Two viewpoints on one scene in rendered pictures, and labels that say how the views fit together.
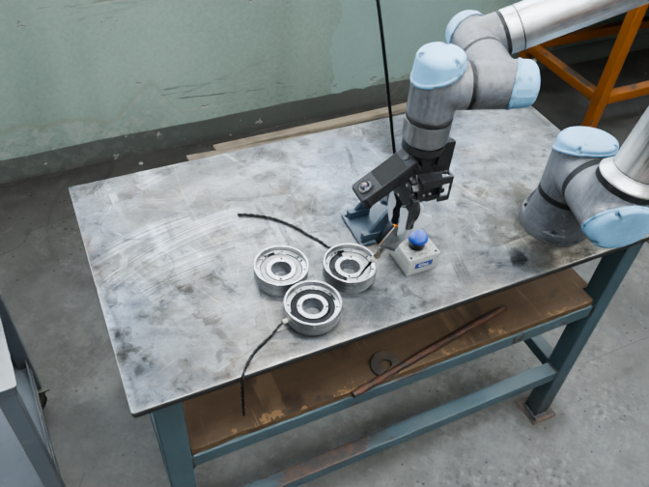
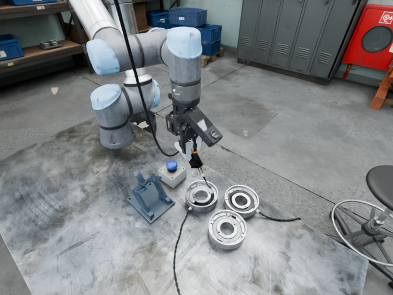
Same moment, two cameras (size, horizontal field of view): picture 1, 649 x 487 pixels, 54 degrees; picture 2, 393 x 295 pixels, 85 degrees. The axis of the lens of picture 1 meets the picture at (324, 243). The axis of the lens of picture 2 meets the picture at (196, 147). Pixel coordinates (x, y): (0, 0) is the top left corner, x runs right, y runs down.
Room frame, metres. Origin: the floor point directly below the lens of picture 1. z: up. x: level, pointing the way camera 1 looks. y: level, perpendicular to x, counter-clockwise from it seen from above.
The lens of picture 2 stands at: (1.03, 0.33, 1.39)
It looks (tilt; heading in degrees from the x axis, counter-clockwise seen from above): 40 degrees down; 248
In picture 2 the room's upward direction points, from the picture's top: straight up
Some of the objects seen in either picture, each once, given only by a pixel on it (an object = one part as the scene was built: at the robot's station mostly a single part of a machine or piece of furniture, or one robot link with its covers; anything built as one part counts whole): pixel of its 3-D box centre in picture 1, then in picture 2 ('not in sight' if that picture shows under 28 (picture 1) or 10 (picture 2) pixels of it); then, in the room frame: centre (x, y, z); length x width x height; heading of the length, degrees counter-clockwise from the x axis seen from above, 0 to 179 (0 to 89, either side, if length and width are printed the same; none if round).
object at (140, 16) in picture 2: not in sight; (131, 16); (0.44, -4.37, 0.67); 0.52 x 0.43 x 0.43; 28
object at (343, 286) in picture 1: (350, 269); (201, 196); (0.86, -0.05, 0.82); 0.10 x 0.10 x 0.04
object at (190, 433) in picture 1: (356, 321); not in sight; (1.07, -0.10, 0.40); 1.17 x 0.59 x 0.80; 118
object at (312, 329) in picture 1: (312, 308); (240, 202); (0.75, 0.01, 0.82); 0.10 x 0.10 x 0.04
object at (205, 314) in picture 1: (374, 211); (134, 210); (1.07, -0.10, 0.79); 1.20 x 0.60 x 0.02; 118
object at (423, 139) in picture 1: (425, 128); (185, 89); (0.87, -0.14, 1.15); 0.08 x 0.08 x 0.05
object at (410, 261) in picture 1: (416, 251); (171, 172); (0.92, -0.19, 0.82); 0.08 x 0.07 x 0.05; 118
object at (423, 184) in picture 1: (422, 167); (185, 115); (0.87, -0.15, 1.07); 0.09 x 0.08 x 0.12; 116
